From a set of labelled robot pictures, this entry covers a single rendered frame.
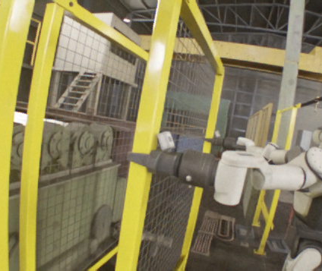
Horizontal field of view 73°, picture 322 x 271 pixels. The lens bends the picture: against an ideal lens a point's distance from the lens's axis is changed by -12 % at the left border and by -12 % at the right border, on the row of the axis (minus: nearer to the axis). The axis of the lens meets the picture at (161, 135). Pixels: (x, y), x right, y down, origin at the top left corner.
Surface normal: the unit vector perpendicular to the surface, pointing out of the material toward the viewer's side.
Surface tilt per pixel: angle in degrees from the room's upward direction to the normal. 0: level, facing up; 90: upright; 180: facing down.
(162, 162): 90
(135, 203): 90
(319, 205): 99
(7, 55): 90
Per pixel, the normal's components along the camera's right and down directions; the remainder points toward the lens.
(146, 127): -0.34, 0.02
